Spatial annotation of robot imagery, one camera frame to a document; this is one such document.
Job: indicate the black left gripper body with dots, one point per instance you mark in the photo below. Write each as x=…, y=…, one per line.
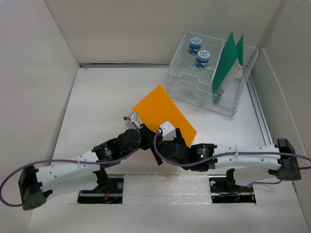
x=138, y=144

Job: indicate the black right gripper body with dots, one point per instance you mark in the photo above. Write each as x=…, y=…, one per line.
x=173, y=141

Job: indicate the orange notebook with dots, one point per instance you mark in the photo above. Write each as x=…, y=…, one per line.
x=157, y=107

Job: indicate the blue white jar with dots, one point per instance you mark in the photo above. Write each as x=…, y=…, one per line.
x=195, y=45
x=202, y=59

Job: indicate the green notebook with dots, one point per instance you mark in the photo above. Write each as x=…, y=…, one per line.
x=229, y=66

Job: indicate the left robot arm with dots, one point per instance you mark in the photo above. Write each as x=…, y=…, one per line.
x=85, y=172

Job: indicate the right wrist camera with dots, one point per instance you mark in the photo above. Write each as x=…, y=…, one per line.
x=168, y=131

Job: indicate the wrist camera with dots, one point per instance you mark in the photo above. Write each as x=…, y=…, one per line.
x=132, y=121
x=168, y=131

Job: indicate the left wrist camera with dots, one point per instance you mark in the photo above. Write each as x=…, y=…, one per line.
x=132, y=121

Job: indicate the white wire desk organizer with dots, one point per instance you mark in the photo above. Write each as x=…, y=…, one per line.
x=193, y=85

